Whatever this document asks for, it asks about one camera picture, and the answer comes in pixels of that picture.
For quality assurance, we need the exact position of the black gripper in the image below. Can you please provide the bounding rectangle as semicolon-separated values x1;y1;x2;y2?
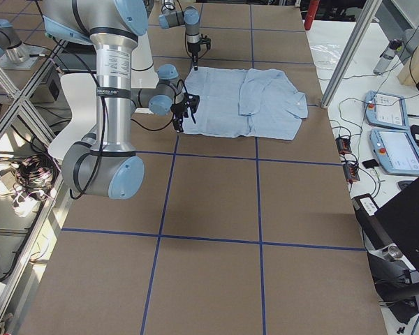
187;42;201;70
170;103;188;132

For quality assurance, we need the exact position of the light blue button shirt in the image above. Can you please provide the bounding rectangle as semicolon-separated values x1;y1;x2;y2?
183;66;308;140

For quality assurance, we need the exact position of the white plastic chair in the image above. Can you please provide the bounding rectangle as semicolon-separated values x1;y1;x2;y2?
48;73;96;161

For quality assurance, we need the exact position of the clear plastic bag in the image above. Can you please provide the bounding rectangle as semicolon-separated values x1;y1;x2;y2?
309;42;344;70

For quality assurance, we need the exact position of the red fire extinguisher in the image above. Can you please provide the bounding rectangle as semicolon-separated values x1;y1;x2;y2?
304;0;320;31

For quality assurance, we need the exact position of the brown table mat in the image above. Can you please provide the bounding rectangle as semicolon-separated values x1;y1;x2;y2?
20;3;386;334

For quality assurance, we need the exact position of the orange black electronics box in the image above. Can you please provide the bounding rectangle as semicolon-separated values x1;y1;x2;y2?
335;137;352;154
343;162;360;184

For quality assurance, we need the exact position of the upper blue teach pendant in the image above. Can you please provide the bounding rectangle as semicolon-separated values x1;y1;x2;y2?
365;91;409;130

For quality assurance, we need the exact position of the blue teach pendant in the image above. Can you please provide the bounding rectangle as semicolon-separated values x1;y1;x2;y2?
365;91;409;130
369;128;419;177

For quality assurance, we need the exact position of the clear water bottle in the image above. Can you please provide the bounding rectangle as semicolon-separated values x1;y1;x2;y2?
373;39;403;75

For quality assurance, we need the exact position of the lower blue teach pendant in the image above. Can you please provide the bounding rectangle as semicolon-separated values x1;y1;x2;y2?
369;128;419;177

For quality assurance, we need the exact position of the black power adapter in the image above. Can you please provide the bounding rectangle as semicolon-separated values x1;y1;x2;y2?
410;124;419;144

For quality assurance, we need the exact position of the black laptop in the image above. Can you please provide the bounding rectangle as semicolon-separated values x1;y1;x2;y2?
376;177;419;271

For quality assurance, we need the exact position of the wrist black camera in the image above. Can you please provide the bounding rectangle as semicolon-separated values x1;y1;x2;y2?
200;34;212;50
184;92;200;114

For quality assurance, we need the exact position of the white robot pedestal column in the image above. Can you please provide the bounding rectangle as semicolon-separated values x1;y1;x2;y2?
131;33;154;73

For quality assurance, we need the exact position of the aluminium frame post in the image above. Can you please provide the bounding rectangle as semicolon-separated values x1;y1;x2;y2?
321;0;382;109

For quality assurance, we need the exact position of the black camera stand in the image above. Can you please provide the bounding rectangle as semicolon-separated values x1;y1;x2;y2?
351;194;419;325

